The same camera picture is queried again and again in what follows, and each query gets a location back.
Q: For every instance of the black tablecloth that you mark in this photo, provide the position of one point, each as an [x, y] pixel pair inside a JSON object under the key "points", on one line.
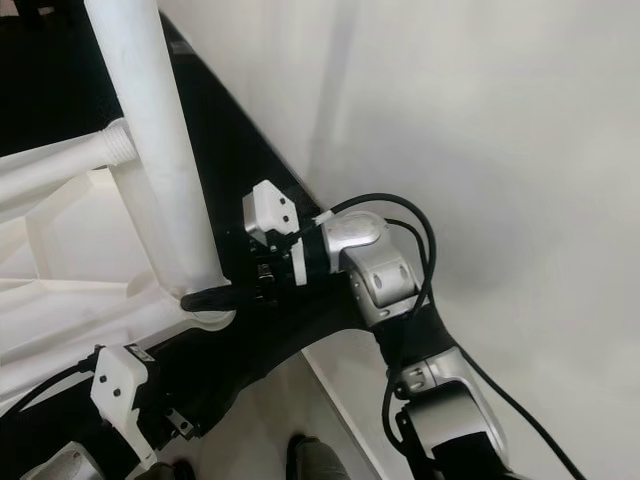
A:
{"points": [[50, 70]]}

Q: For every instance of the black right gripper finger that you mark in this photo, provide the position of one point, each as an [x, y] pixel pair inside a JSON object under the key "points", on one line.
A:
{"points": [[225, 298]]}

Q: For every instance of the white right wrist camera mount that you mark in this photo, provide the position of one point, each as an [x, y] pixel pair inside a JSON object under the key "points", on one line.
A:
{"points": [[270, 208]]}

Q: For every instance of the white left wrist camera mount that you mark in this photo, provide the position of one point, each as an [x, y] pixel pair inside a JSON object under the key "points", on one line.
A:
{"points": [[118, 390]]}

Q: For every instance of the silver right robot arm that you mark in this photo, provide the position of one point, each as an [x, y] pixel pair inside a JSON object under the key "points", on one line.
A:
{"points": [[380, 270]]}

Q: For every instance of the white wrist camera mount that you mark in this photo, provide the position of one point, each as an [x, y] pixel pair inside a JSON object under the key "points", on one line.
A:
{"points": [[270, 208], [118, 390]]}

